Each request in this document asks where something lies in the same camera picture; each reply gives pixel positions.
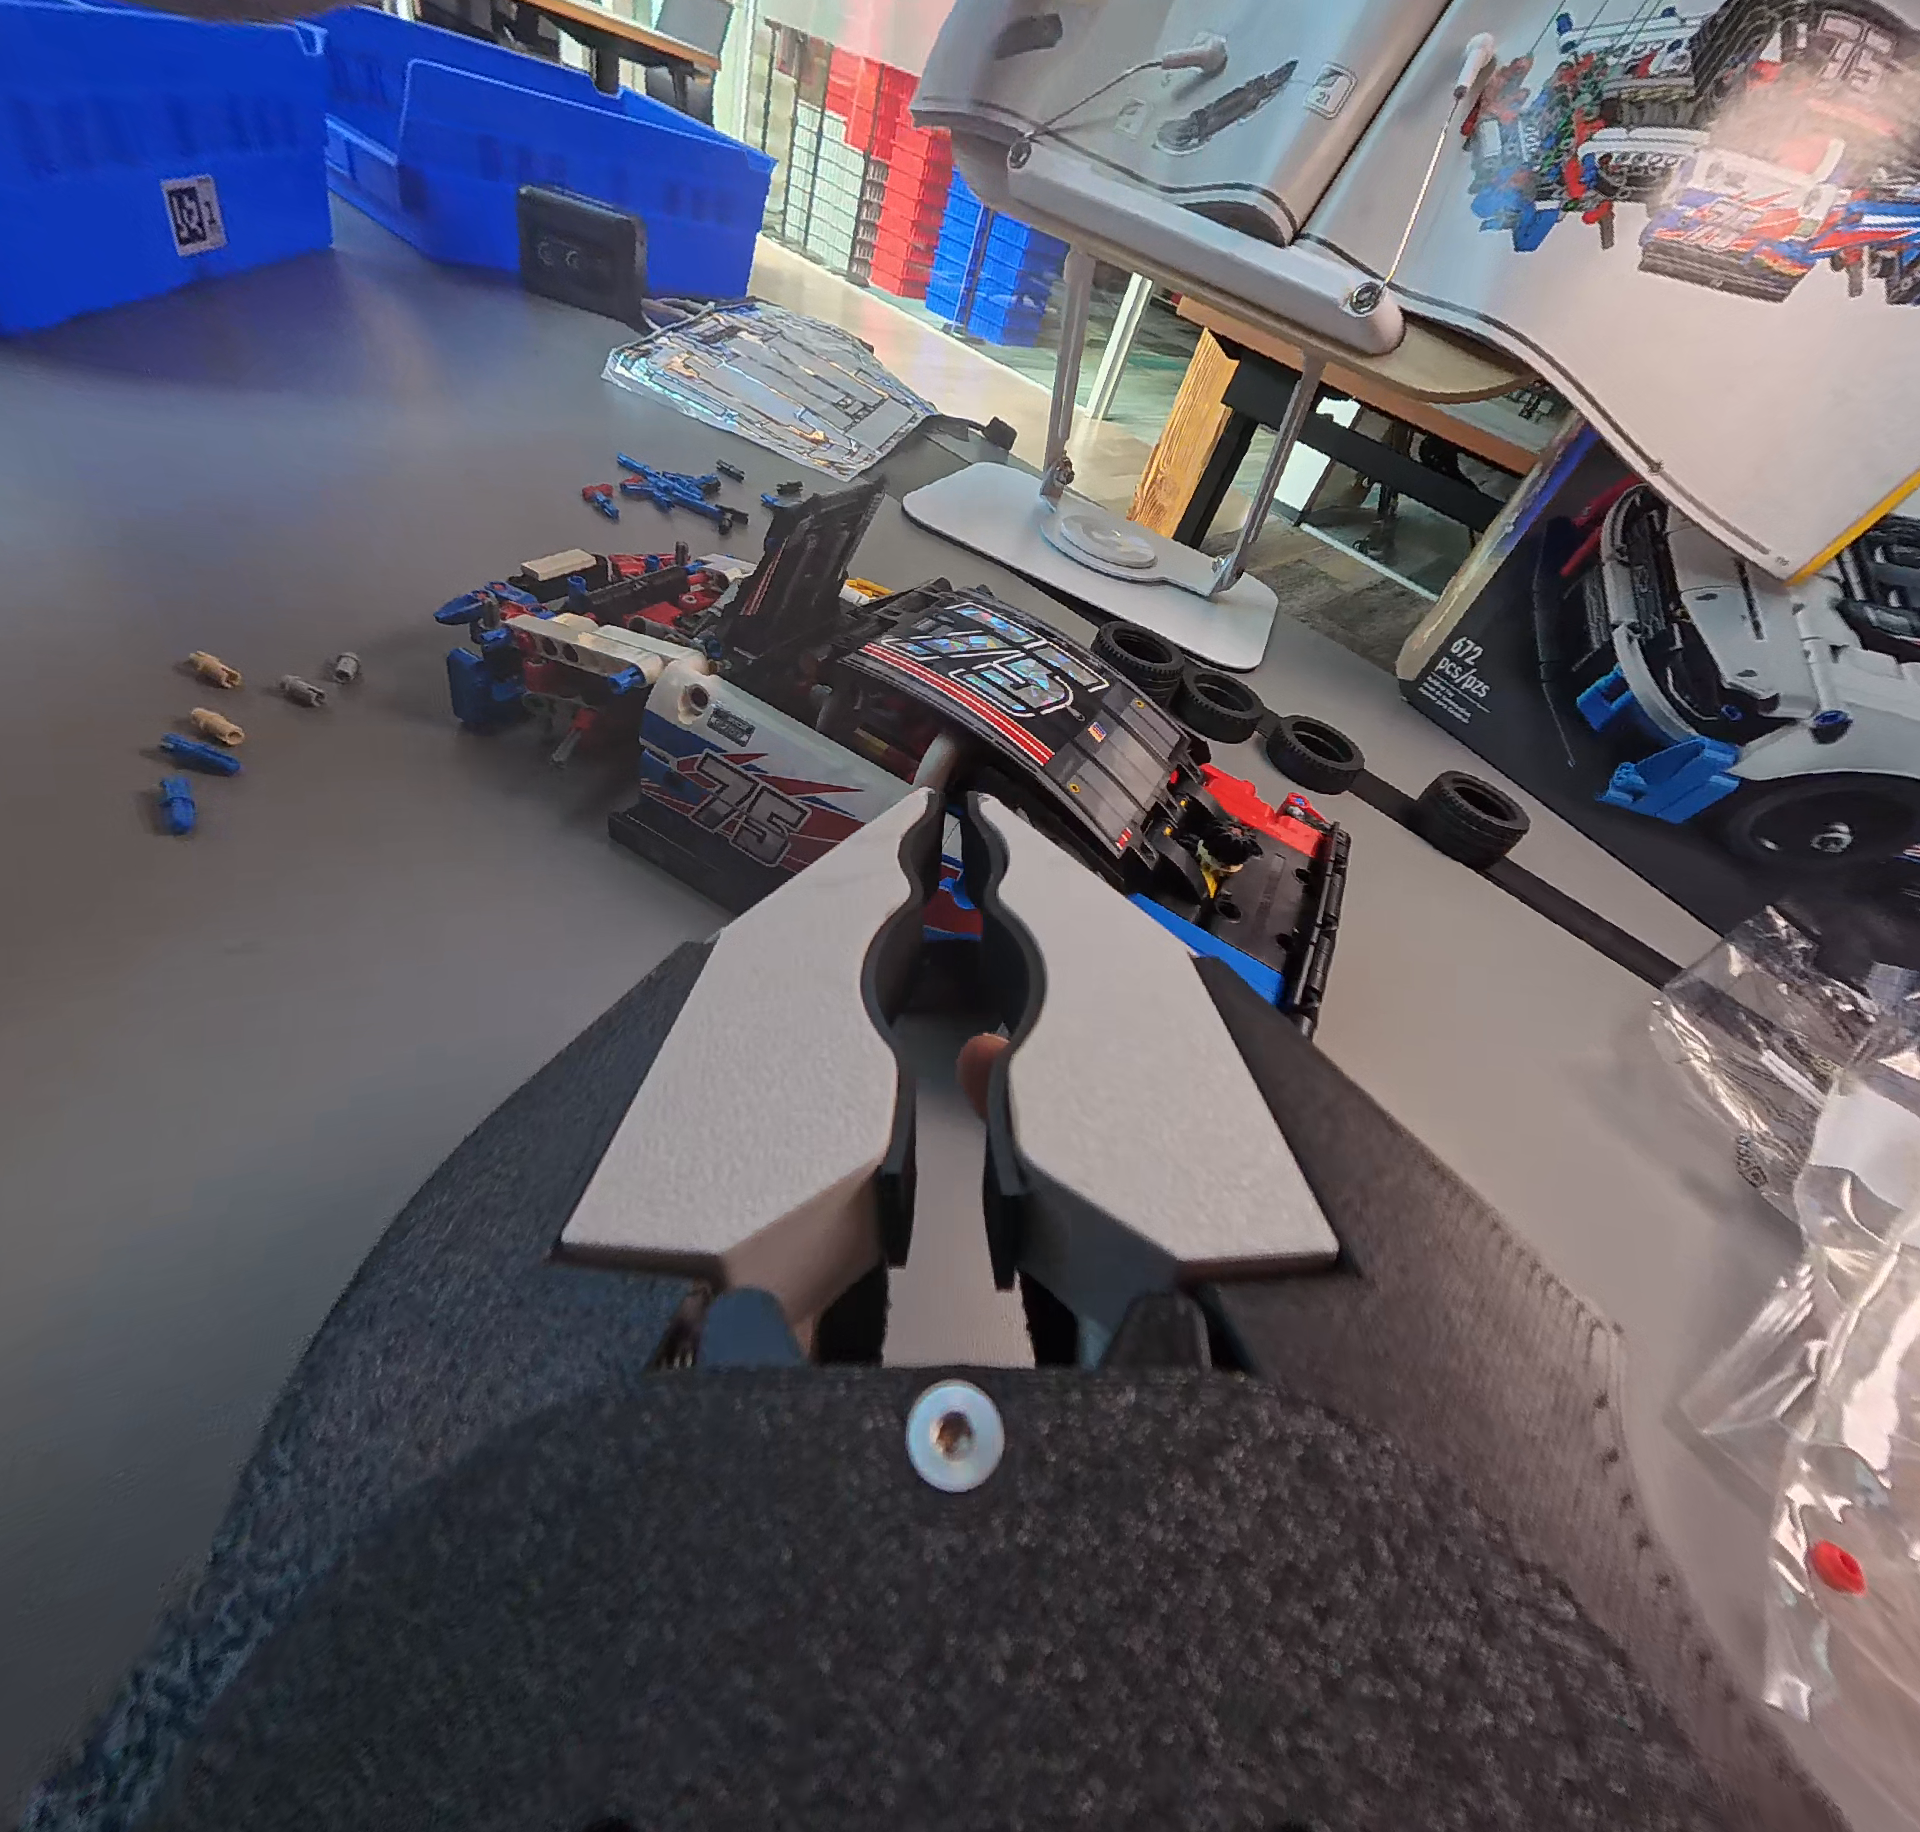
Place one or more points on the stack of red storage bins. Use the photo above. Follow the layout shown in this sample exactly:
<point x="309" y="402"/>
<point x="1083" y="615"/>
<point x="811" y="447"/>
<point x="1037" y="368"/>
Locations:
<point x="892" y="167"/>

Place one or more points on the open instruction booklet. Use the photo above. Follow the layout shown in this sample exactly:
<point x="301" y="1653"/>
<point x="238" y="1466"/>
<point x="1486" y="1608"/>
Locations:
<point x="1694" y="392"/>

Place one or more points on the shiny sticker sheet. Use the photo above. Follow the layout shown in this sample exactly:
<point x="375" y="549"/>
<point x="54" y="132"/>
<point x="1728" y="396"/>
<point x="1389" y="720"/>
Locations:
<point x="765" y="385"/>

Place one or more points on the tan connector pin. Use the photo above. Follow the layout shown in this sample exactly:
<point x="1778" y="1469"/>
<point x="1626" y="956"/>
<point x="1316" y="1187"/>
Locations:
<point x="214" y="670"/>
<point x="218" y="726"/>

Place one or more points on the blue connector pin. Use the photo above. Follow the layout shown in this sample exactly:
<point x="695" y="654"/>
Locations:
<point x="176" y="805"/>
<point x="201" y="754"/>

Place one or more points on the grey desk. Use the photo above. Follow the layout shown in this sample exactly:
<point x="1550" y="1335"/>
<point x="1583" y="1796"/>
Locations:
<point x="301" y="1037"/>

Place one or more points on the small red part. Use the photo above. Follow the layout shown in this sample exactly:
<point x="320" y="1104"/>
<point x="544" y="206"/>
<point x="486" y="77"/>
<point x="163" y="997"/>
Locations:
<point x="1833" y="1566"/>

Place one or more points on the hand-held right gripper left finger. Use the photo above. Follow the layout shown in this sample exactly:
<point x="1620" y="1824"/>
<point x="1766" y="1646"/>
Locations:
<point x="734" y="1112"/>

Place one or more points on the wooden table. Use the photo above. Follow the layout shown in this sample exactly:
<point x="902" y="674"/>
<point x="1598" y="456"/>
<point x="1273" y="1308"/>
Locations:
<point x="1185" y="437"/>

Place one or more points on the blue open-front plastic bin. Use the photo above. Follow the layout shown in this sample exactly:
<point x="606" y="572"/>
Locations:
<point x="570" y="167"/>

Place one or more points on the office table with dark legs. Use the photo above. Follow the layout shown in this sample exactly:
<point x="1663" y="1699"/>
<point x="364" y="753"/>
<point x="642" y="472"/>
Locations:
<point x="600" y="14"/>

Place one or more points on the toy brick race car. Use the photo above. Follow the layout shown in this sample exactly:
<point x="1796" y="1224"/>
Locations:
<point x="750" y="797"/>

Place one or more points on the black rubber toy tire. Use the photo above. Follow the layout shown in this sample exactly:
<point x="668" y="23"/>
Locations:
<point x="1214" y="703"/>
<point x="1136" y="652"/>
<point x="1471" y="817"/>
<point x="1316" y="754"/>

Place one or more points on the blue bin with square label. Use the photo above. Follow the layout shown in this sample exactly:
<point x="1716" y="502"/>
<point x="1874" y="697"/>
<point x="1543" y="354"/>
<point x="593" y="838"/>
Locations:
<point x="91" y="167"/>

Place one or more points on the small black box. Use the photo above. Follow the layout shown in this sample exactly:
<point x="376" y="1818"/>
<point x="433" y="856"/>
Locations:
<point x="578" y="255"/>

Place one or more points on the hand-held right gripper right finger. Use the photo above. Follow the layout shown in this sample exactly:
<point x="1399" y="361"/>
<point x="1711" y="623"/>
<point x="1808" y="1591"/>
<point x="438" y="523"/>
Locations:
<point x="1171" y="1112"/>

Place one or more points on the silver book stand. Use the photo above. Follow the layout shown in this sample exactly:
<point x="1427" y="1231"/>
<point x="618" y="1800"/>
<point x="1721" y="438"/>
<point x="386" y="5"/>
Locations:
<point x="974" y="513"/>

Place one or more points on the stack of blue storage bins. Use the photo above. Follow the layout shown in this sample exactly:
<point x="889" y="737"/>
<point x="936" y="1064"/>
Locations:
<point x="990" y="265"/>

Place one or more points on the pile of small blue pins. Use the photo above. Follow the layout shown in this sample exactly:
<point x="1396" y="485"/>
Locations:
<point x="660" y="485"/>

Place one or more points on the black toy packaging box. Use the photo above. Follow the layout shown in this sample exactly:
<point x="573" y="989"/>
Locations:
<point x="1501" y="753"/>

